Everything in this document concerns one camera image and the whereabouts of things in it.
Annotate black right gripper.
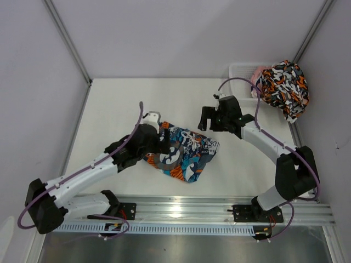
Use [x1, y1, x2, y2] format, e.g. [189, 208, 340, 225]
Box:
[199, 106, 230, 132]

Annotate colourful patterned shorts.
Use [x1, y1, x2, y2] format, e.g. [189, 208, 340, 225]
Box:
[144, 122, 220, 183]

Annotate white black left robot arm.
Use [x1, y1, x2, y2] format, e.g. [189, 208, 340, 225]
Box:
[24, 123, 171, 235]

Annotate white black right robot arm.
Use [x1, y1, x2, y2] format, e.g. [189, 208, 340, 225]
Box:
[198, 95, 320, 221]

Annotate orange camouflage shorts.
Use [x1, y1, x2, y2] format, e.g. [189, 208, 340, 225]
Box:
[256, 60, 309, 123]

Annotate white plastic basket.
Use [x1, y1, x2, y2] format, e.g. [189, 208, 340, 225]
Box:
[228, 62, 265, 106]

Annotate pink cloth in basket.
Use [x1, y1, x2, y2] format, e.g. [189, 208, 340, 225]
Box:
[251, 66, 270, 98]

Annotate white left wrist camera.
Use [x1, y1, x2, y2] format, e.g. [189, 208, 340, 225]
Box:
[141, 111, 161, 130]

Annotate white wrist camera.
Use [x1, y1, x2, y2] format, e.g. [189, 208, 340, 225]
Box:
[213, 92, 227, 108]
[141, 111, 161, 130]

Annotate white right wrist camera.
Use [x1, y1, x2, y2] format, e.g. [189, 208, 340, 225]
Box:
[213, 92, 227, 108]

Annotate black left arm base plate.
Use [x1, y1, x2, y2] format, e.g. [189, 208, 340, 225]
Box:
[106, 203, 137, 221]

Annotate aluminium mounting rail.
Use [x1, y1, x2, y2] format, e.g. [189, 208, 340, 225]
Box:
[65, 193, 337, 227]

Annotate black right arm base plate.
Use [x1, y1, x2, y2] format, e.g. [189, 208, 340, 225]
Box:
[228, 204, 284, 223]

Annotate white slotted cable duct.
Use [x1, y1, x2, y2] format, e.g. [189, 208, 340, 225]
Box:
[55, 221, 254, 236]

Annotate left aluminium frame post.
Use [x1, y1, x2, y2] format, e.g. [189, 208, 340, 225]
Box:
[42, 0, 92, 86]

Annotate aluminium frame post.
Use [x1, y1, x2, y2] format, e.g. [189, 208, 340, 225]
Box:
[293, 0, 337, 64]
[42, 0, 92, 86]

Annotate right aluminium frame post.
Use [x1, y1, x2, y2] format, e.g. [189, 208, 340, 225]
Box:
[293, 0, 337, 64]

